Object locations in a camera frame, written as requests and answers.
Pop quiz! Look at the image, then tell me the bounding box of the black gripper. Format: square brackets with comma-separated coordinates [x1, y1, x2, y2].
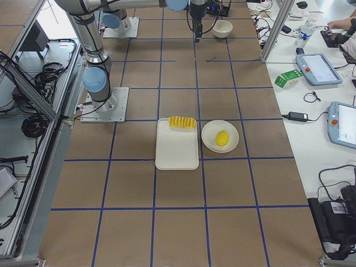
[189, 0, 207, 43]

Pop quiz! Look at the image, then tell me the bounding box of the yellow sliced bread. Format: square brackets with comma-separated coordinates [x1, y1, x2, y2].
[168, 116, 197, 131]

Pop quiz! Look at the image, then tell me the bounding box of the cream round plate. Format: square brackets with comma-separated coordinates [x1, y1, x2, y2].
[201, 120, 239, 153]

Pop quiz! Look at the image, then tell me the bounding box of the person hand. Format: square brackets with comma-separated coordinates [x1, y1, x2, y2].
[327, 20, 342, 29]

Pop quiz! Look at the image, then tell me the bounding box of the cream bowl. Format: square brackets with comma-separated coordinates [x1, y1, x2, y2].
[212, 20, 233, 38]

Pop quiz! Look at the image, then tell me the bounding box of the yellow lemon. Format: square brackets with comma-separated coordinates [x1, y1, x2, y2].
[215, 130, 229, 147]

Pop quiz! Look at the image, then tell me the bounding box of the green white carton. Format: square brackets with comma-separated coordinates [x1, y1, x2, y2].
[274, 69, 303, 88]

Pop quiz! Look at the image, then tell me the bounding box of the white rectangular tray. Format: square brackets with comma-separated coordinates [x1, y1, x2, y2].
[155, 118, 199, 170]

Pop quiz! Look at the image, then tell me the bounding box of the clear water bottle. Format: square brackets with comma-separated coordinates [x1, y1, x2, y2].
[293, 19, 316, 48]

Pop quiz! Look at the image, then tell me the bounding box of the upper blue teach pendant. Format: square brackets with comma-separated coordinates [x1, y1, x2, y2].
[295, 53, 343, 86]

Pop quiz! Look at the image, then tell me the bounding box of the blue teach pendant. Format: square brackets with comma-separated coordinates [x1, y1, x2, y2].
[328, 101, 355, 149]
[295, 53, 343, 86]

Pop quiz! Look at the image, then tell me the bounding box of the black power adapter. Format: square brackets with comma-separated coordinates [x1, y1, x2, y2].
[288, 112, 309, 122]

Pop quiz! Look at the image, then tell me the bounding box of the lower blue teach pendant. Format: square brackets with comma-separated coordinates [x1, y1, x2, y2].
[328, 101, 355, 149]

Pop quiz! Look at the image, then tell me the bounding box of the aluminium frame post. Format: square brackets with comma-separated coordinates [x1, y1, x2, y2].
[260, 0, 294, 63]

